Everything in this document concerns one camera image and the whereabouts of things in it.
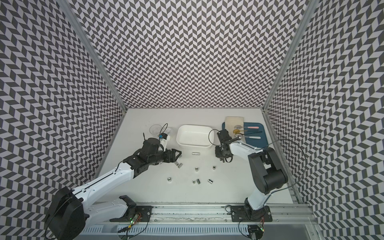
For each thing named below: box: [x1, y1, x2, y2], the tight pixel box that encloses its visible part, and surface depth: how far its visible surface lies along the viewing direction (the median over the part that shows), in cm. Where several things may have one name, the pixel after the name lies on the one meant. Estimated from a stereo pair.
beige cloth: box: [225, 116, 244, 138], surface depth 110 cm
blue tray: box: [222, 122, 269, 149], surface depth 107 cm
